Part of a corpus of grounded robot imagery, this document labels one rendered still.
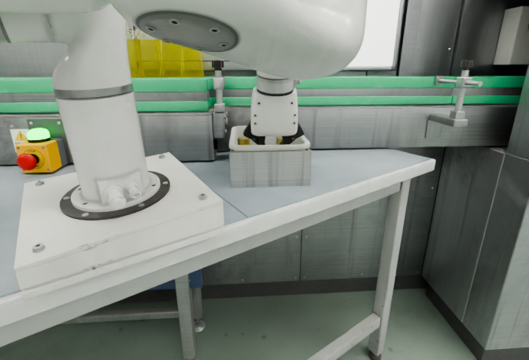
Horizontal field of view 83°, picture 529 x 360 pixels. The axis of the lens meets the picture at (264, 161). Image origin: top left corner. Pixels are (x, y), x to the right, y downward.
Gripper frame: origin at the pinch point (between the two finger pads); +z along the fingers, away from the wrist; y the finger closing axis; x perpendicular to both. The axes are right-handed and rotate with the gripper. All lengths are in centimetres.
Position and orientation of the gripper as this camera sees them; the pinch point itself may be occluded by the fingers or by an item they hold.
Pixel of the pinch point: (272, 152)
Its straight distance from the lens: 69.5
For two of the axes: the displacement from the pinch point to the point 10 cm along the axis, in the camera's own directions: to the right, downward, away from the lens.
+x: 0.5, 5.4, -8.4
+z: -0.1, 8.4, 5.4
